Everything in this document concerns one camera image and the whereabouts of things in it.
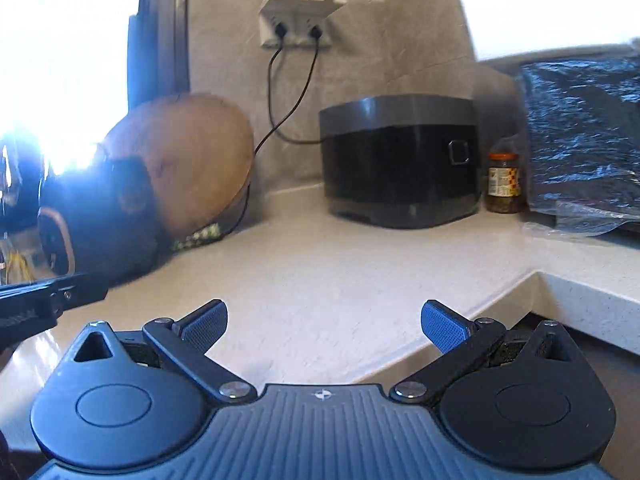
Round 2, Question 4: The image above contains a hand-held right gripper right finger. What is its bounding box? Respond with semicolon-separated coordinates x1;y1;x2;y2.
390;300;572;405

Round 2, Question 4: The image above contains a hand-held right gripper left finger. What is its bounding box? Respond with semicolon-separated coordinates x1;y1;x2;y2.
72;299;256;407

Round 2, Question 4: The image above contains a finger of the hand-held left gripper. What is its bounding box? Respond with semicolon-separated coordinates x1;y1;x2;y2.
47;272;109;322

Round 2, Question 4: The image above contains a green patterned cloth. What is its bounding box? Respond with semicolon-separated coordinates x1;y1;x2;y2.
171;222;222;253

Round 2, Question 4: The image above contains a glass jar with orange lid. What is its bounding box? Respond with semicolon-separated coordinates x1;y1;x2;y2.
485;152;526;214

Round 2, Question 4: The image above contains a round wooden cutting board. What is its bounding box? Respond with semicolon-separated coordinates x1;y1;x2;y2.
102;92;256;241

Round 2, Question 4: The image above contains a black rice cooker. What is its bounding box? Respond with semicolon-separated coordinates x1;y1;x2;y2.
319;95;481;229

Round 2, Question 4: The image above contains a plastic covered dark appliance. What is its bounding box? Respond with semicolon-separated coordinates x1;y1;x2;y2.
517;55;640;233

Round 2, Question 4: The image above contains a black rice cooker cable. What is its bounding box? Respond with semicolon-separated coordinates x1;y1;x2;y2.
267;25;323;145

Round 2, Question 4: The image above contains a black power cable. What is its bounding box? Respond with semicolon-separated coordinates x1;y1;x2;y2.
220;30;321;238

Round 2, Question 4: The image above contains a dark window frame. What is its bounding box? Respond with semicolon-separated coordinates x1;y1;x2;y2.
127;0;192;111

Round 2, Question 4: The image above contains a white wall outlet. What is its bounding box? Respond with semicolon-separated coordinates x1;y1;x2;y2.
257;0;391;51

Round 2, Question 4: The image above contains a white wall cabinet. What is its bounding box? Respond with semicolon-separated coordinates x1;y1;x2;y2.
452;0;640;63

